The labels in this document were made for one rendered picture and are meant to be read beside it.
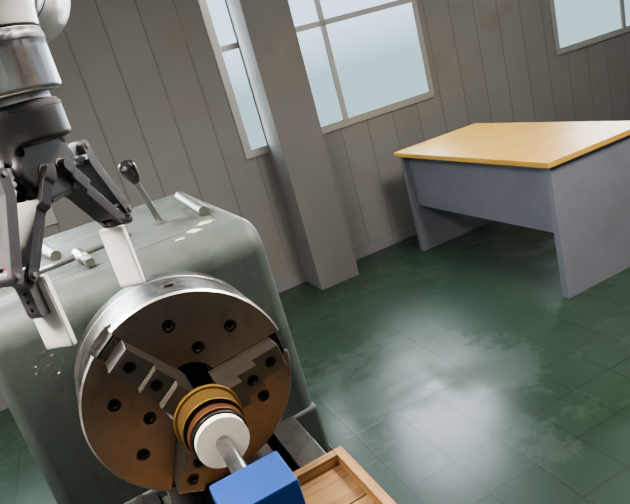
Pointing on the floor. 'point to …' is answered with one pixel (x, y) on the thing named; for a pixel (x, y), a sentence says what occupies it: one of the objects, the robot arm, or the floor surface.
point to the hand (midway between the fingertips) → (97, 302)
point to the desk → (539, 190)
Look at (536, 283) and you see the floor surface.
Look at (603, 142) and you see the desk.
